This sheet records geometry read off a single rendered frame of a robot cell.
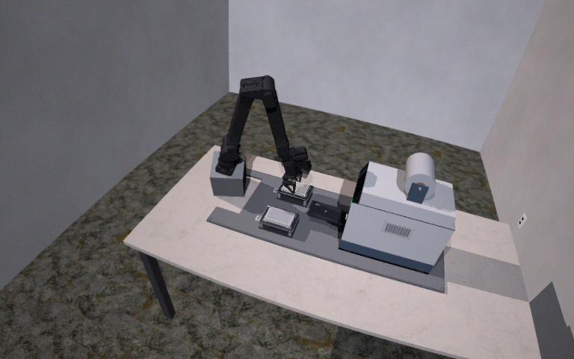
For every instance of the light grey cylinder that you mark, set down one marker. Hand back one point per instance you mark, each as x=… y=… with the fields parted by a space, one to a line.
x=420 y=168

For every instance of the white multi-well plate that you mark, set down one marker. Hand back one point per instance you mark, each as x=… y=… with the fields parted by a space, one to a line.
x=280 y=217

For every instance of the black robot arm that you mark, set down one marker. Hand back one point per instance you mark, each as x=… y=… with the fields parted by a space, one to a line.
x=262 y=88

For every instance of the white well plate with black square wells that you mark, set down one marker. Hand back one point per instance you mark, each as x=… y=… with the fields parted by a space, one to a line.
x=300 y=189

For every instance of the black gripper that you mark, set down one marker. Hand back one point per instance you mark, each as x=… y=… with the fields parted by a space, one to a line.
x=287 y=182

